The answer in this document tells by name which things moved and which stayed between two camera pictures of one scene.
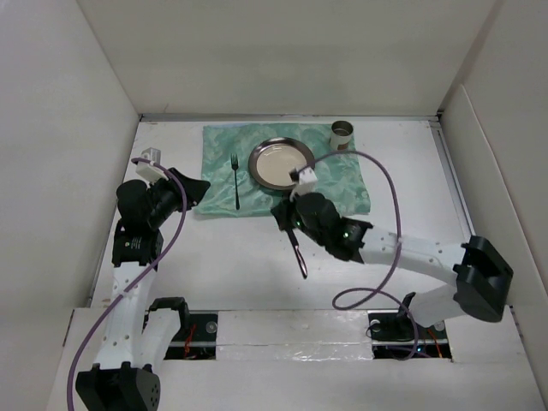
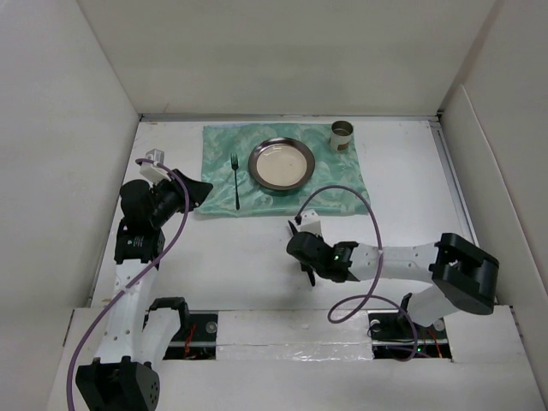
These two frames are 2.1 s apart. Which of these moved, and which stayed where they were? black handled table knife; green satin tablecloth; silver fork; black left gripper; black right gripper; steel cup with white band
Moved: black handled table knife; black right gripper
Stayed: steel cup with white band; silver fork; green satin tablecloth; black left gripper
